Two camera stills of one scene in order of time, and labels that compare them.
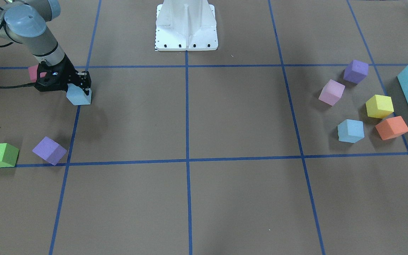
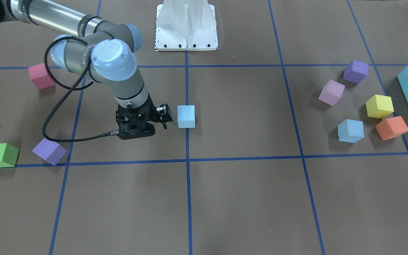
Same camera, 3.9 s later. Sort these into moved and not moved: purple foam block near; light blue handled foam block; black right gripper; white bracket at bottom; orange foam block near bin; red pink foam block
Moved: black right gripper; light blue handled foam block
Not moved: red pink foam block; purple foam block near; orange foam block near bin; white bracket at bottom
